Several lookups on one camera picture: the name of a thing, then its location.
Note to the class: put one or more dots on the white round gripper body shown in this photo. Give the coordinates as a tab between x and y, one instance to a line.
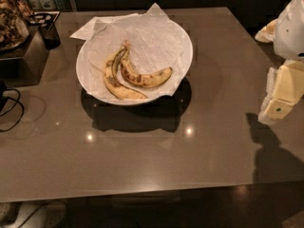
291	32

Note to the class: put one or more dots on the cream flat gripper finger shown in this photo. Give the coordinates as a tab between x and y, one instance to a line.
284	88

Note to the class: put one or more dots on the spotted banana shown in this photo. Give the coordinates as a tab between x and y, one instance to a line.
113	85
135	78

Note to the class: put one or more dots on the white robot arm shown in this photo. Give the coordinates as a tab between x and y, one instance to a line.
267	31

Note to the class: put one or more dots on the white bowl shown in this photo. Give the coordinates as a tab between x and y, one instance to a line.
156	42

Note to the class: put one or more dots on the white paper sheet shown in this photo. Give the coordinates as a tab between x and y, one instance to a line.
132	59

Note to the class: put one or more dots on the dark cup with utensils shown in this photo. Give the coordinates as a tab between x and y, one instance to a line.
45	21

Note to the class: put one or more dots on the dark box stand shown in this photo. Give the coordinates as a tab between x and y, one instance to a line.
24	65

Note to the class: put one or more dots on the glass jar with snacks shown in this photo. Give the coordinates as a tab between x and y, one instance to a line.
13	27

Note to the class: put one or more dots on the white object under table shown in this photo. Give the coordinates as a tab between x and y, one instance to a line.
32	214

